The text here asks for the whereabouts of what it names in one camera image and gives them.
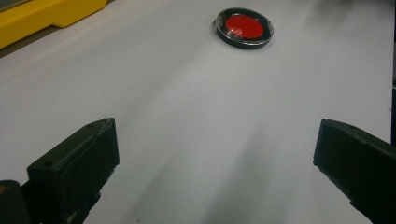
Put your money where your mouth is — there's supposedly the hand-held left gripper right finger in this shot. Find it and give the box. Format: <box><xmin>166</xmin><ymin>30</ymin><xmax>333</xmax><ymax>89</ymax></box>
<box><xmin>313</xmin><ymin>118</ymin><xmax>396</xmax><ymax>224</ymax></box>

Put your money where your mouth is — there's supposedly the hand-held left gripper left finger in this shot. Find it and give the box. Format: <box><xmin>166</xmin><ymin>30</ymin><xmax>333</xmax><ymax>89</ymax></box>
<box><xmin>21</xmin><ymin>117</ymin><xmax>120</xmax><ymax>224</ymax></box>

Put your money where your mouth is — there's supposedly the round red ink pad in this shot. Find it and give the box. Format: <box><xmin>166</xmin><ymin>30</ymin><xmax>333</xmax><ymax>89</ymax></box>
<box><xmin>214</xmin><ymin>7</ymin><xmax>275</xmax><ymax>50</ymax></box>

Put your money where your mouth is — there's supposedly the yellow plastic box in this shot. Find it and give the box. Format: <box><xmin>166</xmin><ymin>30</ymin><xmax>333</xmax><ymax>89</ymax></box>
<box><xmin>0</xmin><ymin>0</ymin><xmax>108</xmax><ymax>50</ymax></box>

